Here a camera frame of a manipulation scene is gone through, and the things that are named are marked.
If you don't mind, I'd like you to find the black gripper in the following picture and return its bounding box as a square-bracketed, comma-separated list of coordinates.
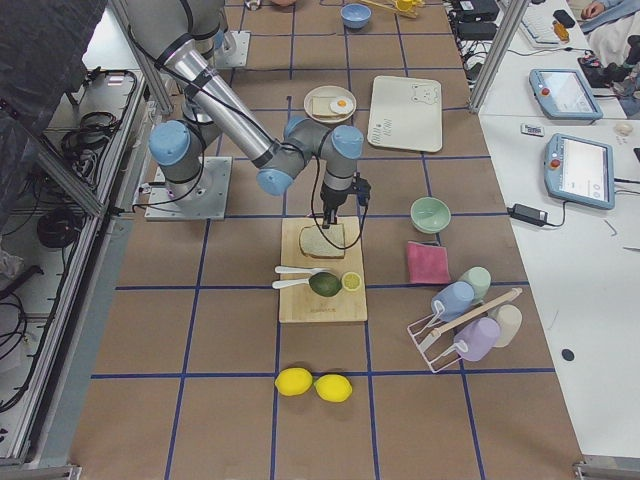
[320, 183, 349, 229]

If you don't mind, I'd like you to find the bread slice with crust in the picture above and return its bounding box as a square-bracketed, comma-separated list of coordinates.
[299, 224, 345, 259]

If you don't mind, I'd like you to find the cream round plate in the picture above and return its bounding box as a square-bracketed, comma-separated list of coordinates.
[304, 85, 357, 124]

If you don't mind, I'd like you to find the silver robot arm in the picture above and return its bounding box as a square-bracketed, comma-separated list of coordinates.
[128, 1, 370, 225]

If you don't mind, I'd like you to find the bread slice on plate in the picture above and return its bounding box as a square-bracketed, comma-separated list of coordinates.
[311, 96, 344, 118]

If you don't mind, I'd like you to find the avocado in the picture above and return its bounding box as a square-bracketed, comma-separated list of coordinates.
[309, 271, 342, 298]

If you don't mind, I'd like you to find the lemon half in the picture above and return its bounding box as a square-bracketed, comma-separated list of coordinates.
[341, 271, 363, 292]

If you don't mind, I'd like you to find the wooden cutting board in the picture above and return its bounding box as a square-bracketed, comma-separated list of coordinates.
[279, 217, 368, 323]

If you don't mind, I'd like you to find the white plastic spoon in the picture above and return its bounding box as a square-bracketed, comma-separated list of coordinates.
[271, 277, 311, 290]

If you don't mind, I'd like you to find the green bowl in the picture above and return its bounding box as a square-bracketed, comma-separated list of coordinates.
[410, 197, 451, 234]

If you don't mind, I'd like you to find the pink cloth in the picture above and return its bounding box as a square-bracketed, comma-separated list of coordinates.
[406, 241, 451, 284]

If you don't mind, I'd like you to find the fried egg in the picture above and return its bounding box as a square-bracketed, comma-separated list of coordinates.
[329, 96, 354, 115]

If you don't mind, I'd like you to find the cream bear tray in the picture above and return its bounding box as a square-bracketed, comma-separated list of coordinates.
[367, 75, 443, 153]

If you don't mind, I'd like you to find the blue cup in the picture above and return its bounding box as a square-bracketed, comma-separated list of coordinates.
[431, 281, 475, 322]

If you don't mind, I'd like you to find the green cup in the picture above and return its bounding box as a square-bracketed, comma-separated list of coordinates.
[458, 266, 491, 304]

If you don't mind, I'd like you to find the yellow lemon left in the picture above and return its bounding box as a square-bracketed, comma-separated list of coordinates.
[274, 367, 313, 397]

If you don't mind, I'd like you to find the yellow lemon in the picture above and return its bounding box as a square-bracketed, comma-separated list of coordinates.
[274, 367, 313, 397]
[314, 374, 353, 403]

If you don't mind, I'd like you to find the yellow lemon right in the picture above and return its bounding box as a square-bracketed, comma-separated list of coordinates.
[314, 374, 353, 403]

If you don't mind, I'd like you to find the black power adapter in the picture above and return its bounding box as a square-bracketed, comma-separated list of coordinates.
[507, 203, 548, 227]

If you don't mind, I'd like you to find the purple cup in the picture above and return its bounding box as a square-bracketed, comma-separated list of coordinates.
[453, 317, 501, 361]

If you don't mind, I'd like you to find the blue bowl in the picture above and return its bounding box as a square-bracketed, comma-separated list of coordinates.
[340, 3, 372, 30]

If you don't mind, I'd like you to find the beige cup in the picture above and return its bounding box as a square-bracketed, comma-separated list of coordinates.
[488, 304, 522, 348]

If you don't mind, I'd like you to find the teach pendant near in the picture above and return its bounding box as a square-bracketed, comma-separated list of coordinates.
[543, 133, 615, 210]

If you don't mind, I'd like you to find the teach pendant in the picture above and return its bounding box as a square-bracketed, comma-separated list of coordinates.
[528, 69, 603, 121]
[543, 133, 615, 210]

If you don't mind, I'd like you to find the teach pendant far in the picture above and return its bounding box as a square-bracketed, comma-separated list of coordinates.
[528, 69, 603, 121]

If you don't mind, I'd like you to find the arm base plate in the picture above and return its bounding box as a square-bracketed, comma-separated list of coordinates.
[144, 156, 233, 221]
[213, 30, 251, 69]

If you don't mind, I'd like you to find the white wire cup rack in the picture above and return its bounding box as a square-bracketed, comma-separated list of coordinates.
[406, 287, 523, 373]

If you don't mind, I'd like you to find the aluminium frame post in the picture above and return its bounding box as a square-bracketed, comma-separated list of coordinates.
[468, 0, 529, 114]

